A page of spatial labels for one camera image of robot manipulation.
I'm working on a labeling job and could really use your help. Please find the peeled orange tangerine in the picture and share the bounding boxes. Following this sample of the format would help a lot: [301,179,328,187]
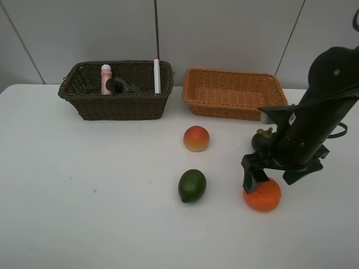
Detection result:
[242,178,282,212]

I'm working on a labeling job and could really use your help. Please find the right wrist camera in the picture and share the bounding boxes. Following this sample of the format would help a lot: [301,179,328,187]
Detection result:
[259,104,295,125]

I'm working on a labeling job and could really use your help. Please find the dark purple mangosteen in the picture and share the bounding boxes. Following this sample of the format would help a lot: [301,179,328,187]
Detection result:
[251,127,274,152]

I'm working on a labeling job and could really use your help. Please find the red-orange peach fruit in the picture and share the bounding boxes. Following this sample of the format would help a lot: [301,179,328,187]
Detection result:
[183,126,210,152]

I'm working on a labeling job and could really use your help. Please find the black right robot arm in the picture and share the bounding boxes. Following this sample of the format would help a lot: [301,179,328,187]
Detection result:
[241,47,358,193]

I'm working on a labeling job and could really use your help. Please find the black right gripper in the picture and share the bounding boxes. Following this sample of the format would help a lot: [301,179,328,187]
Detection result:
[241,112,341,193]

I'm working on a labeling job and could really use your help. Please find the white pink-tipped marker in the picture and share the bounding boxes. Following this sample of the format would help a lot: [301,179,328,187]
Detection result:
[154,58,161,94]

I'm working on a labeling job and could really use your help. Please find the pink small bottle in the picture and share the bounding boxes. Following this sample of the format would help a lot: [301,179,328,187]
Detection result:
[101,64,112,95]

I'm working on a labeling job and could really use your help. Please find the orange wicker basket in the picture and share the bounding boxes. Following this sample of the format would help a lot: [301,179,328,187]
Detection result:
[182,68,288,121]

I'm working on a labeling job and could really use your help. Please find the green lime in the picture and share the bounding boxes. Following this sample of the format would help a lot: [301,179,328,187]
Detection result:
[178,169,207,203]

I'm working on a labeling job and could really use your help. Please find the dark brown wicker basket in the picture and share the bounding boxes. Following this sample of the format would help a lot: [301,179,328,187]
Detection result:
[58,61,173,120]

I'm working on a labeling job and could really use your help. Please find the dark green pump bottle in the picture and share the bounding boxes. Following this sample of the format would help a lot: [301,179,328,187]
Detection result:
[105,77,142,96]

